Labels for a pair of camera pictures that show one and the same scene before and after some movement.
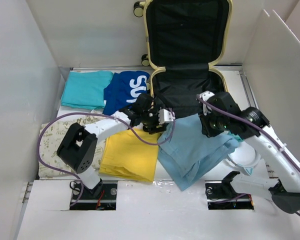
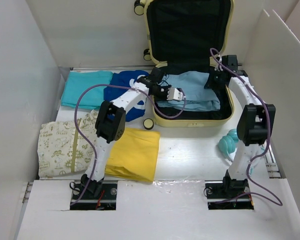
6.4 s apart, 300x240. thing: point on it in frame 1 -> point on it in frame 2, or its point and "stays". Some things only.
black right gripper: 206,128 -> 211,84
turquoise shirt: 85,90 stays
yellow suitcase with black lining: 184,40 stays
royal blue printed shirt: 123,89 stays
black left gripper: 152,128 -> 164,98
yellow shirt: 125,155 stays
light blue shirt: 184,150 -> 198,98
